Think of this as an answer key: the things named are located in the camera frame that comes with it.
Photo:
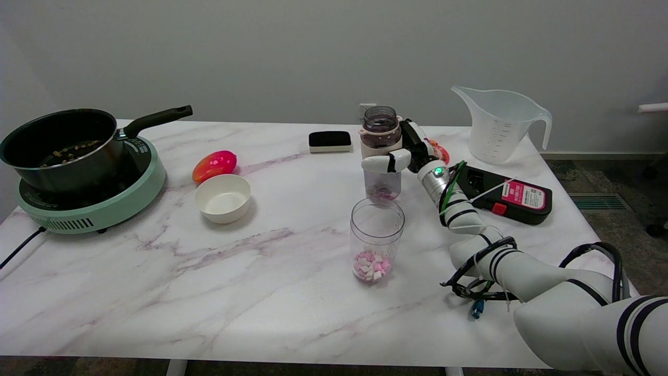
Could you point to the white wall pipe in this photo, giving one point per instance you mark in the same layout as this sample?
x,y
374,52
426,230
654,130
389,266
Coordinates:
x,y
653,107

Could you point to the white round bowl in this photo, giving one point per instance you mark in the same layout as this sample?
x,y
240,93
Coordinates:
x,y
222,198

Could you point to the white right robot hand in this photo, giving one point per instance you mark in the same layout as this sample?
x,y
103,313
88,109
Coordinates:
x,y
417,146

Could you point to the pink white candy cubes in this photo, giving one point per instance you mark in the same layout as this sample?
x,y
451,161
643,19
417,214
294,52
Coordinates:
x,y
371,265

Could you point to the black device with pink label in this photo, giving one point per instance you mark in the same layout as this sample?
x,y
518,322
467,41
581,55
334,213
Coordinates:
x,y
522,203

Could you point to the small food bits in saucepan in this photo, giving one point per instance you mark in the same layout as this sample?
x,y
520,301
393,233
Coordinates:
x,y
70,152

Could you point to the clear plastic cup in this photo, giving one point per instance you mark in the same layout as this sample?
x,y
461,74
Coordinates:
x,y
377,230

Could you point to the black white board eraser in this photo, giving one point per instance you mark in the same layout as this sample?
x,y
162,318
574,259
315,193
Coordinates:
x,y
330,140

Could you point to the white zip tie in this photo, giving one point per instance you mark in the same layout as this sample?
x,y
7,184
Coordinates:
x,y
502,282
493,190

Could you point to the white table leg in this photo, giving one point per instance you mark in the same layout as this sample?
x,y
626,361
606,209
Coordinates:
x,y
176,367
454,371

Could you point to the clear plastic candy bottle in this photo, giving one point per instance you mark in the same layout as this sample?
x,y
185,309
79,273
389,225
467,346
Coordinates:
x,y
381,125

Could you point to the orange red toy fruit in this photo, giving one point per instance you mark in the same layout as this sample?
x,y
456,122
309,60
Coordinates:
x,y
443,152

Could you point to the red orange toy mango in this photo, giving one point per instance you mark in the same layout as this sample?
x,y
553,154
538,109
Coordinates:
x,y
214,165

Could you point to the white wall socket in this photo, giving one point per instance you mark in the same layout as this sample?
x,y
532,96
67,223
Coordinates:
x,y
361,112

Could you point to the grey floor vent grille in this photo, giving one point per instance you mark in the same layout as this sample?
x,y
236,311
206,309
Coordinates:
x,y
595,201

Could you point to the translucent plastic measuring jug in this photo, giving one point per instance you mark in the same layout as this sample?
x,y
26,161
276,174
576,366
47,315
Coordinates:
x,y
501,125

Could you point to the mint green induction cooker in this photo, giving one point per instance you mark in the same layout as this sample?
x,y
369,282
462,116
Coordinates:
x,y
109,206

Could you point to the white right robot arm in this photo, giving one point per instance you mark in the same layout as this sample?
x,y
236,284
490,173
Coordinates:
x,y
548,277

